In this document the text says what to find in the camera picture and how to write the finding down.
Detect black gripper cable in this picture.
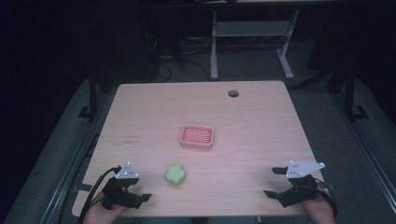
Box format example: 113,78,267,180
76,165,122,224
313,177,339,218

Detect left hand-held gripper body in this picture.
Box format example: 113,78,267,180
102,161,142,210

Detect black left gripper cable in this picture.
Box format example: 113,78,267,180
76,165,122,224

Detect white metal desk frame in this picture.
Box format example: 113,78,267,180
209,8,301,81

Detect green flower-shaped soap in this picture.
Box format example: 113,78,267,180
164,163,188,187

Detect pink soap dish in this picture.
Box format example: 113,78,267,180
178,124,216,151

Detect metal floor rail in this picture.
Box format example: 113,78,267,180
38,90,118,224
330,91,396,204

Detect bundle of floor cables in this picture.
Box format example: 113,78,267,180
141,32,213,82

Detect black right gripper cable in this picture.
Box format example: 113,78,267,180
313,177,339,218

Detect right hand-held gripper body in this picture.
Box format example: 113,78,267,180
278,160,326,208

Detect person's left hand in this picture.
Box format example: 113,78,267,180
82,189,129,224

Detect black metal stand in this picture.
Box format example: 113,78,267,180
342,63,371,122
78,66,98,121

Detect person's right hand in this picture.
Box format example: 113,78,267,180
304,186,338,224

